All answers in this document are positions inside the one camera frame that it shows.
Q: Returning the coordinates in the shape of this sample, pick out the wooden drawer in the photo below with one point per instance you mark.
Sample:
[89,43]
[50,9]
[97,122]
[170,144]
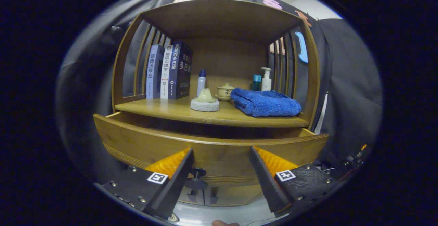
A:
[222,154]

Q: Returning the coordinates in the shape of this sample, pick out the black device with orange tip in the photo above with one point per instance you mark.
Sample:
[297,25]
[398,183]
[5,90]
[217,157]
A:
[354,159]

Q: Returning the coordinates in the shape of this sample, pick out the black round drawer knob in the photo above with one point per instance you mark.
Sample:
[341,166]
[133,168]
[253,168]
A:
[198,172]

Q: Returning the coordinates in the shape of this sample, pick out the beige lidded teacup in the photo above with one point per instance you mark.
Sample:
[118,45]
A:
[224,92]

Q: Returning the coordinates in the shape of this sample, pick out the wooden cabinet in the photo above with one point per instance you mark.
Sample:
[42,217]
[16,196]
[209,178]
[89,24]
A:
[226,58]

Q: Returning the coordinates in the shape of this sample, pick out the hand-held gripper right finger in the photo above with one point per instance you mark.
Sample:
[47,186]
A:
[263,181]

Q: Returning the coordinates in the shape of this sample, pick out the white book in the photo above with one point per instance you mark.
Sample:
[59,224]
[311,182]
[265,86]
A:
[166,72]

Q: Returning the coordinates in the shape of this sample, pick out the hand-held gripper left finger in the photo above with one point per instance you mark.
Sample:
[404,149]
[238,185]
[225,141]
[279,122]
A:
[178,183]

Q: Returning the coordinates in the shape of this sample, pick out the white bottle with blue cap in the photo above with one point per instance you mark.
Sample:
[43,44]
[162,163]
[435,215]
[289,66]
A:
[201,84]

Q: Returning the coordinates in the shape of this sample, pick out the dark navy book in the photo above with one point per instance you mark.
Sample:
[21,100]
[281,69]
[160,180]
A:
[183,72]

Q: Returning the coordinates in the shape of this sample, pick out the wooden cabinet door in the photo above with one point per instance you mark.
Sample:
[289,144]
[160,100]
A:
[239,195]
[184,198]

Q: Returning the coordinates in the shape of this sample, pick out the teal bottle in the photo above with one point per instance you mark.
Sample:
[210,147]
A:
[256,83]

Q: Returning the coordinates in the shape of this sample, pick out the green ornament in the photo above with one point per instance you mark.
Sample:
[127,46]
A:
[205,103]

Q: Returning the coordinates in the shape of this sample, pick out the white shoe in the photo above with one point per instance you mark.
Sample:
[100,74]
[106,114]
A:
[172,217]

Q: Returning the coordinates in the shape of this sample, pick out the white pump bottle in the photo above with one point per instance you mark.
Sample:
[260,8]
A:
[266,82]

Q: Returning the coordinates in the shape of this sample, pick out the blue folded towel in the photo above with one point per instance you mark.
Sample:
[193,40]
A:
[267,103]

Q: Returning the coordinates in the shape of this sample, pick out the light blue book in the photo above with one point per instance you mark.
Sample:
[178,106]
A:
[154,72]

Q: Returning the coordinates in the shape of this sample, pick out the wooden countertop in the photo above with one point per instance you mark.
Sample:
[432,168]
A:
[178,111]

